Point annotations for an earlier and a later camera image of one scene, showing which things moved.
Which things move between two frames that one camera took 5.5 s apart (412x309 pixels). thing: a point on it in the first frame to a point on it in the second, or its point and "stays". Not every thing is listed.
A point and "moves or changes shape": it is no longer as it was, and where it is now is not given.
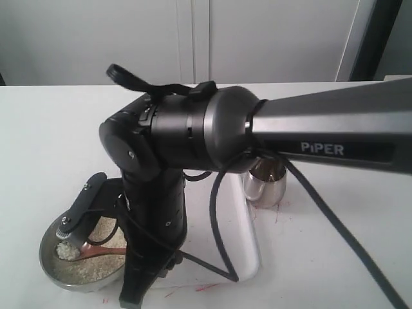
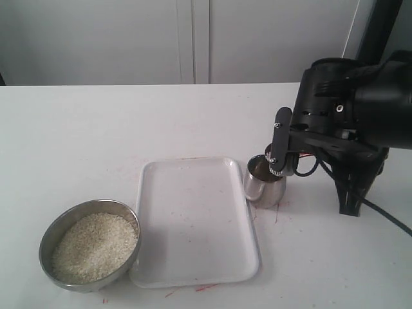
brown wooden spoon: x=88 y=250 moves or changes shape
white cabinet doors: x=71 y=42 stays
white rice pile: x=107 y=232 stays
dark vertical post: x=383 y=17 stays
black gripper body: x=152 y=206 to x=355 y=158
